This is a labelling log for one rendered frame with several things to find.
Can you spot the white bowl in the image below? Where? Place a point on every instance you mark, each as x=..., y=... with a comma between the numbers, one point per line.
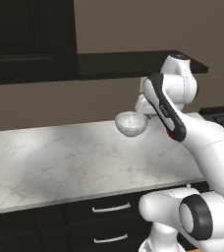
x=131, y=124

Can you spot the black drawer front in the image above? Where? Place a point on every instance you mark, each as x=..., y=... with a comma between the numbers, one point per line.
x=81, y=210
x=84, y=238

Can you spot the red bowl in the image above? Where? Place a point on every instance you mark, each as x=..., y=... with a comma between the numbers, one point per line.
x=171, y=135

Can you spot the black upper cabinet door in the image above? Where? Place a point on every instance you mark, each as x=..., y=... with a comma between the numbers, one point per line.
x=25, y=39

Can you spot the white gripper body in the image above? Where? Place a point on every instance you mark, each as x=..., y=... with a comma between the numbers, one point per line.
x=144, y=105

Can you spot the black base cupboard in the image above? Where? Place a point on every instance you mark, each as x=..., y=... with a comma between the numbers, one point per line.
x=22, y=233

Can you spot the black open cabinet shelf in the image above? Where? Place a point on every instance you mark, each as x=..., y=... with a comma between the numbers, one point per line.
x=123, y=64

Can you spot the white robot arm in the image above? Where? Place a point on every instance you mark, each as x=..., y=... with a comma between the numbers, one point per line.
x=212, y=154

